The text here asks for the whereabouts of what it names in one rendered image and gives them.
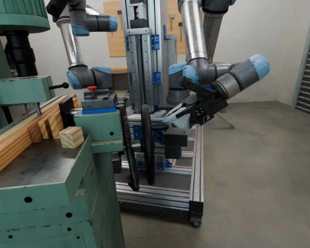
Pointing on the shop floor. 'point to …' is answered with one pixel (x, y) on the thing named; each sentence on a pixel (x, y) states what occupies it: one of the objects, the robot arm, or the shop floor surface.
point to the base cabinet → (69, 240)
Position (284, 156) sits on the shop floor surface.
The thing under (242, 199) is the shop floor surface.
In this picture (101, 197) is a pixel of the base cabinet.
